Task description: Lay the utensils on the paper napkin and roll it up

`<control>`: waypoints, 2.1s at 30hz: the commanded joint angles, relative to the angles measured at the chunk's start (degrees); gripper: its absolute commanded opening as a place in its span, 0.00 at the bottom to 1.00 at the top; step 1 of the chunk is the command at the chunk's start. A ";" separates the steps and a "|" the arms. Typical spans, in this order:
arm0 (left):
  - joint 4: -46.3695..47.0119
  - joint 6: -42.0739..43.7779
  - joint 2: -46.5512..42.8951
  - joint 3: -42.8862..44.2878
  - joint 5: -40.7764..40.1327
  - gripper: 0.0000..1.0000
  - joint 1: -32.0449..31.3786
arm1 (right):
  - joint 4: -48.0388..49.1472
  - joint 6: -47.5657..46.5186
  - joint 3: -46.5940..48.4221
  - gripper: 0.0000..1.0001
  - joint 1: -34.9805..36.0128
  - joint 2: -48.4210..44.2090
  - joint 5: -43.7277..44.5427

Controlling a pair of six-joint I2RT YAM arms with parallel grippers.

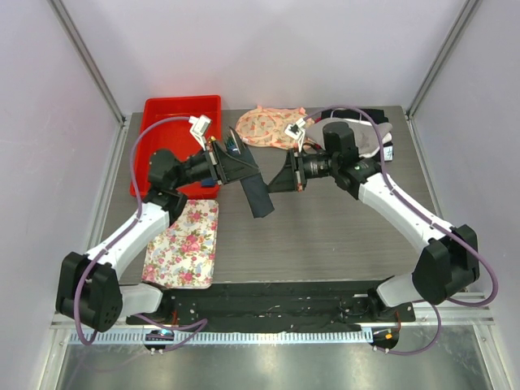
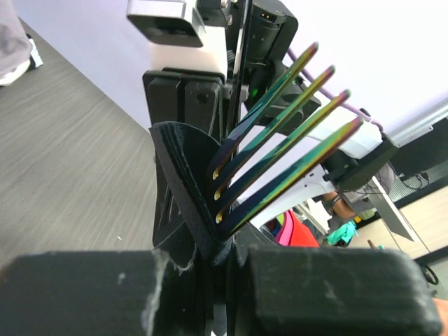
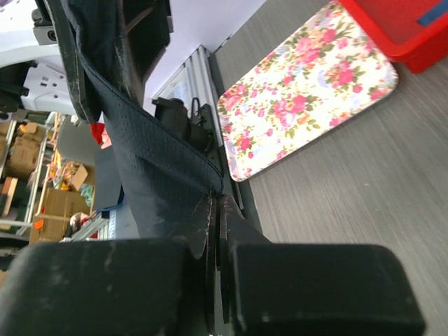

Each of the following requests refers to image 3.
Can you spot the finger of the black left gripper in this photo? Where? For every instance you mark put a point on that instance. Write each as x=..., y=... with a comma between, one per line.
x=52, y=27
x=141, y=39

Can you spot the dark navy paper napkin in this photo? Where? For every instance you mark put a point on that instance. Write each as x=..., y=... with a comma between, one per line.
x=163, y=176

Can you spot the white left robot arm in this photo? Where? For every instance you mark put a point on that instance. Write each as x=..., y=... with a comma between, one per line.
x=49, y=48

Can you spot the floral rectangular tray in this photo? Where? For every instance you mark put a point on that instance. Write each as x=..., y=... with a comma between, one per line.
x=323, y=74

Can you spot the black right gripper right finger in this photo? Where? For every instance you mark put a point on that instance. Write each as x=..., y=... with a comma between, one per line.
x=272, y=288

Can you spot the red plastic bin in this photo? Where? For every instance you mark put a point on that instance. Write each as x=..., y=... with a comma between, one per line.
x=412, y=32

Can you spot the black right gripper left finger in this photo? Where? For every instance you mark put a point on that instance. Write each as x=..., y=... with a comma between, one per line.
x=153, y=286

